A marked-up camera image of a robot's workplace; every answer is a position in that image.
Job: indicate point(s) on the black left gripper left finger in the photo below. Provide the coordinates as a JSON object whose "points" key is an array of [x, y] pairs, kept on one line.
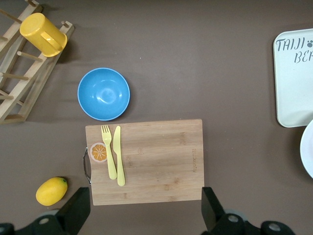
{"points": [[73, 213]]}

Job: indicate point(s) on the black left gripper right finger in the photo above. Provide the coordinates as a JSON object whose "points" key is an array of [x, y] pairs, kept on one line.
{"points": [[212, 218]]}

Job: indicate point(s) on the white round plate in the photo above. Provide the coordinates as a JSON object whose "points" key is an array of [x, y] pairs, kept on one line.
{"points": [[308, 151]]}

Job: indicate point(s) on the yellow lemon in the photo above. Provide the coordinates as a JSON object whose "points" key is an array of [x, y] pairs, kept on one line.
{"points": [[50, 192]]}

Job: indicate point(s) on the yellow plastic fork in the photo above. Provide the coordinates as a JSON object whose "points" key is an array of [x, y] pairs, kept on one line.
{"points": [[111, 166]]}

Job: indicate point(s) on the toy orange slice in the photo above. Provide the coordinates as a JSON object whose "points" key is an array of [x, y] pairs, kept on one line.
{"points": [[96, 153]]}

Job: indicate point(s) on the yellow plastic knife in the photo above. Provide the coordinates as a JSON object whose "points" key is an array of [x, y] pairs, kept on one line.
{"points": [[119, 159]]}

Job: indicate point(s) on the wooden cutting board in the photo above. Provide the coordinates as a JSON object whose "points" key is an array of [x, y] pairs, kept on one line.
{"points": [[159, 159]]}

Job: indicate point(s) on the blue bowl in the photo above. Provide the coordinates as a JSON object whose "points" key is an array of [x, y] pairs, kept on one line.
{"points": [[104, 94]]}

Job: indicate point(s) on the wooden peg drying rack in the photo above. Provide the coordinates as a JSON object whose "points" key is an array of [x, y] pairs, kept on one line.
{"points": [[31, 80]]}

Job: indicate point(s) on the cream bear print tray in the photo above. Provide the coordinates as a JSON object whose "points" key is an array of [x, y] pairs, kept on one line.
{"points": [[293, 98]]}

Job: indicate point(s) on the yellow mug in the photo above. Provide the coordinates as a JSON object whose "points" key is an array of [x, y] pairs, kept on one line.
{"points": [[36, 31]]}

